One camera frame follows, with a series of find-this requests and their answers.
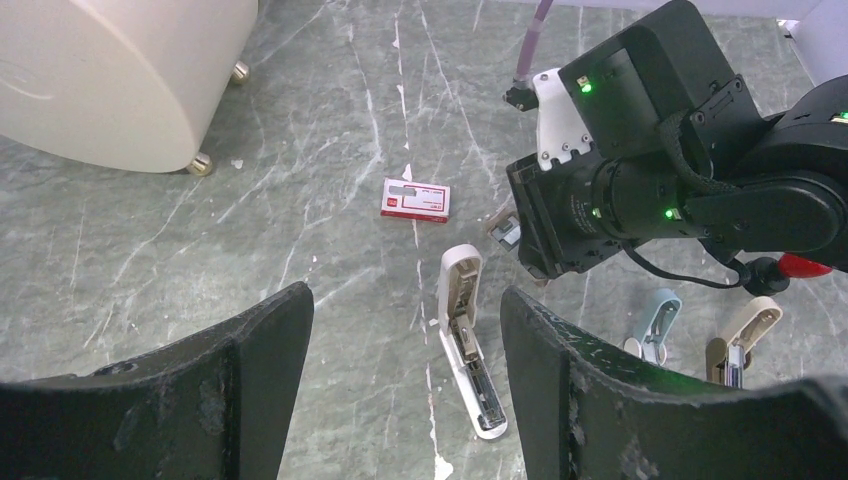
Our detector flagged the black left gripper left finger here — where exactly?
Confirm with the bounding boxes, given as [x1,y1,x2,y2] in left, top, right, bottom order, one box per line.
[1,282,314,479]

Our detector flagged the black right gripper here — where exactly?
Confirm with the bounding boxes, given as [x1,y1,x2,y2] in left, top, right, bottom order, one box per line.
[507,1,774,281]

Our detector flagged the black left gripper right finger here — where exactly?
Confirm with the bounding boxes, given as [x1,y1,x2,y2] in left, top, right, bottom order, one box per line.
[500,286,847,479]

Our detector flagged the beige brown small stapler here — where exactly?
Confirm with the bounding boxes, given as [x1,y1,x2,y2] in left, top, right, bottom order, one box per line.
[705,296,784,389]

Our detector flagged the long white stapler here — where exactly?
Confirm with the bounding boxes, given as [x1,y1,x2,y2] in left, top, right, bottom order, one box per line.
[437,244,508,441]

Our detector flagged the cardboard tray with staples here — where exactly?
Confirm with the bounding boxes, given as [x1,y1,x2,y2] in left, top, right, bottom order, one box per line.
[485,207,521,252]

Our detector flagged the red white staple box sleeve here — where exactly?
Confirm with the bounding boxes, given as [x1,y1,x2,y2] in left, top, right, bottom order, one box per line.
[380,178,451,224]

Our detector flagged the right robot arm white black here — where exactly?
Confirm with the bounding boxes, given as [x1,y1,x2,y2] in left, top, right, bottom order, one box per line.
[504,1,847,285]

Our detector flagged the red black stamp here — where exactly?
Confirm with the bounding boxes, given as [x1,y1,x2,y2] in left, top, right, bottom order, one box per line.
[744,253,833,296]

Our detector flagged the cream cylindrical drum orange rim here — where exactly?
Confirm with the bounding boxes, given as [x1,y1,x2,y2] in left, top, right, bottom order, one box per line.
[1,1,259,176]

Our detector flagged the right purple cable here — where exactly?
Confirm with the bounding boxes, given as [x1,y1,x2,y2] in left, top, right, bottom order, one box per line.
[514,0,555,84]

